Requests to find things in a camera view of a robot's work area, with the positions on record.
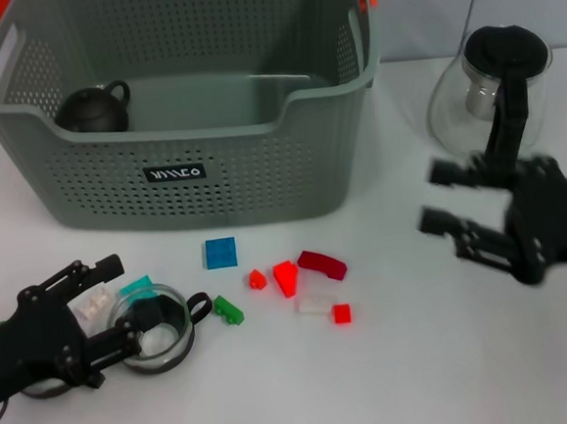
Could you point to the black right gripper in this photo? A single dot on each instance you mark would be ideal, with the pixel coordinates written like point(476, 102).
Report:
point(554, 220)

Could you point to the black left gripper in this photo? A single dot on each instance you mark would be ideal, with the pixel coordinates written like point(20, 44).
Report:
point(29, 350)

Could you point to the white small toy brick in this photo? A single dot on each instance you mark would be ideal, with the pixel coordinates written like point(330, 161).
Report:
point(94, 305)

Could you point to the glass teacup black base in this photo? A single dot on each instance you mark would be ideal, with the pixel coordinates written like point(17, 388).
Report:
point(42, 392)
point(163, 365)

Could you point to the grey perforated storage bin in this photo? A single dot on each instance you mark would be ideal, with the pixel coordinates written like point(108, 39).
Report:
point(213, 193)

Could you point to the teal square plate brick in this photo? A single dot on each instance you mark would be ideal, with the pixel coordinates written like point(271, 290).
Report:
point(134, 286)

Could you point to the green small stepped brick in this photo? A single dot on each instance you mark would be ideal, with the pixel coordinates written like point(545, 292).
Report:
point(228, 310)

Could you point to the blue square toy brick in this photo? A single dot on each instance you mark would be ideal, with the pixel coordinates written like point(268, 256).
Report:
point(220, 253)

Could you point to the dark red curved brick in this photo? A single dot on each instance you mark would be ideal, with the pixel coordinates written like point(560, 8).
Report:
point(322, 265)

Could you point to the small orange-red stud brick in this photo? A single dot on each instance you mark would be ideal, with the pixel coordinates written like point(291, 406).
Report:
point(257, 279)

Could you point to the orange-red cube brick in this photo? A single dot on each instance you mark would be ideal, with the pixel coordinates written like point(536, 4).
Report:
point(342, 314)

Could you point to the clear translucent toy brick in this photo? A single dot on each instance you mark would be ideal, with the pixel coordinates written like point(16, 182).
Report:
point(313, 305)

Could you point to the orange-red slope brick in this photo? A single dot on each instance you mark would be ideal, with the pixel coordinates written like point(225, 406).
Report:
point(286, 278)

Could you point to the dark clay teapot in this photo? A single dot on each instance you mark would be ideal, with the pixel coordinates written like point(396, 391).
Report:
point(91, 114)

